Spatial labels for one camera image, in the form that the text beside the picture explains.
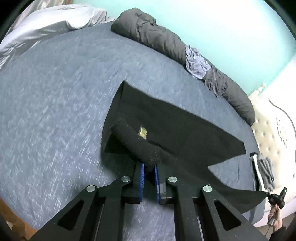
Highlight person's right hand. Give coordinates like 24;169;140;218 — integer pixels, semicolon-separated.
268;205;283;232

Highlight cream tufted headboard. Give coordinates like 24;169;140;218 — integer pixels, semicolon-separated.
249;85;295;218

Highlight blue heathered bed sheet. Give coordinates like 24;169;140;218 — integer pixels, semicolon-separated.
1;22;258;240

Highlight folded grey sweater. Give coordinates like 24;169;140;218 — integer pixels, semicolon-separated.
257;154;276;192

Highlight black fleece garment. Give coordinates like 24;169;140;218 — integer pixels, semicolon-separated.
101;82;266;213

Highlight folded white garment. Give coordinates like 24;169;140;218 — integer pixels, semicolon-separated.
250;154;265;191

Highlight rolled dark grey duvet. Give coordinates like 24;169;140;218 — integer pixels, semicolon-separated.
111;8;255;125

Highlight light grey silky blanket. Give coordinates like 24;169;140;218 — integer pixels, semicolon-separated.
1;4;114;68

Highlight lavender crumpled cloth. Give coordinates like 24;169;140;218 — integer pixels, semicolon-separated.
185;45;211;80

